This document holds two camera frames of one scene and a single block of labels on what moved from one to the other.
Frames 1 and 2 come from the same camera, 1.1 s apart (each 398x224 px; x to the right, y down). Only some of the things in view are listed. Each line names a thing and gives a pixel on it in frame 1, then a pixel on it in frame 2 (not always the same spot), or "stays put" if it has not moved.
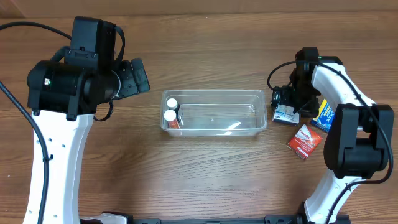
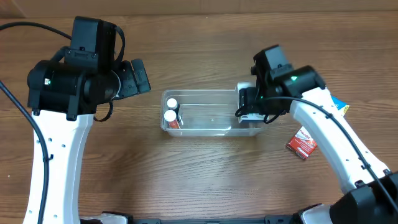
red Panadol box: x=305 y=141 stays put
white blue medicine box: x=286 y=114 → x=247 y=117
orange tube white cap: x=170 y=116 stays put
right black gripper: x=286 y=97 → x=246 y=100
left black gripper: x=137 y=79 stays put
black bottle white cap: x=172 y=104 stays put
